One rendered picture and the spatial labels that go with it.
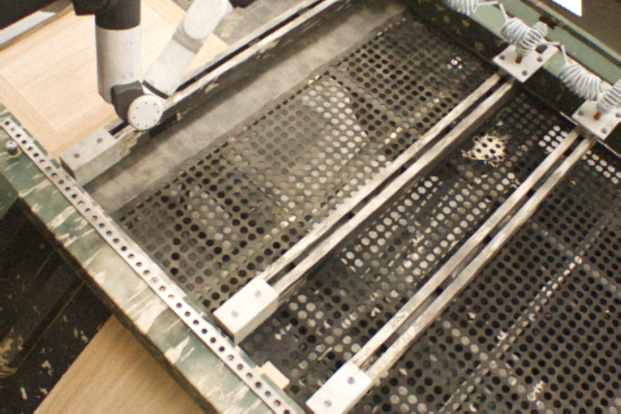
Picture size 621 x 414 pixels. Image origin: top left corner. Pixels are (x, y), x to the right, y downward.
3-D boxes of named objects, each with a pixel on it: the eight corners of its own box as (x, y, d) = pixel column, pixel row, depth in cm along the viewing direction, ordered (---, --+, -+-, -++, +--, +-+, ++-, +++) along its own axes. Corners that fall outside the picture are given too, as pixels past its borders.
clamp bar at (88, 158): (58, 168, 163) (38, 101, 143) (381, -37, 219) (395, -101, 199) (83, 194, 159) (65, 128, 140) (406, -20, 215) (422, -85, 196)
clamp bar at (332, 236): (207, 320, 145) (204, 267, 126) (517, 55, 201) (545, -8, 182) (240, 354, 142) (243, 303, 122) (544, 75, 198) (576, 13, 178)
